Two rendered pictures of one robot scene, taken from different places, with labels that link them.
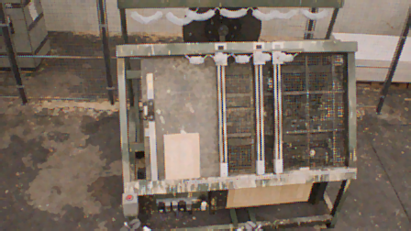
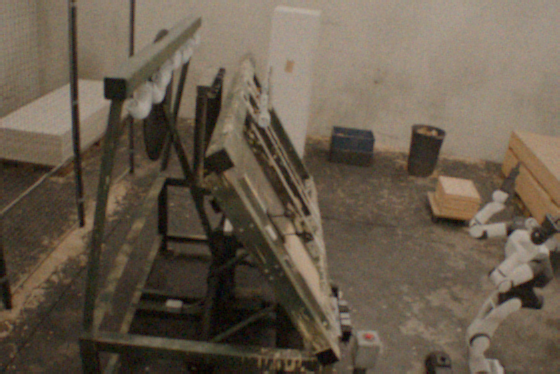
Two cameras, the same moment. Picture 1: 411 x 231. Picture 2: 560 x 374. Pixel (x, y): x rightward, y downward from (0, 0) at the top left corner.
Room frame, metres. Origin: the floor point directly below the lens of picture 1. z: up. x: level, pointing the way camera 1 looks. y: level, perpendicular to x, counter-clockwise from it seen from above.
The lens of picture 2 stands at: (2.47, 2.75, 2.72)
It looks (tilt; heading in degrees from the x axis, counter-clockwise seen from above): 25 degrees down; 276
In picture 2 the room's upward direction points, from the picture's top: 7 degrees clockwise
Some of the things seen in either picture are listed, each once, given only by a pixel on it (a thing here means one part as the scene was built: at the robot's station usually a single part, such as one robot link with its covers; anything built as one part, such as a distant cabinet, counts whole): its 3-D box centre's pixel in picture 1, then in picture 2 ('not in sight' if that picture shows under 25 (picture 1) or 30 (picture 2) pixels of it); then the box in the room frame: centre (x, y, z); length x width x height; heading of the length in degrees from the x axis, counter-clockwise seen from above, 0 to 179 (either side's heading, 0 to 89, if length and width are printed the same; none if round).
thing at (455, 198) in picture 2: not in sight; (451, 199); (0.97, -3.02, 0.20); 0.61 x 0.53 x 0.40; 92
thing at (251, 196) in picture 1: (271, 185); not in sight; (2.73, -0.71, 0.53); 0.90 x 0.02 x 0.55; 99
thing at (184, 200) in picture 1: (181, 206); (340, 318); (2.27, 0.18, 0.69); 0.50 x 0.14 x 0.24; 99
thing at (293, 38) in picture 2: not in sight; (289, 86); (3.20, -4.04, 1.03); 0.61 x 0.58 x 2.05; 92
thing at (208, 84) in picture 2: (303, 79); (209, 127); (3.46, -1.00, 1.38); 0.70 x 0.15 x 0.85; 99
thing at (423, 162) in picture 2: not in sight; (424, 151); (1.20, -4.31, 0.33); 0.52 x 0.51 x 0.65; 92
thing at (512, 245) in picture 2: not in sight; (531, 259); (1.17, 0.04, 1.23); 0.34 x 0.30 x 0.36; 92
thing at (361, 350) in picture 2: (130, 204); (365, 349); (2.14, 0.60, 0.84); 0.12 x 0.12 x 0.18; 9
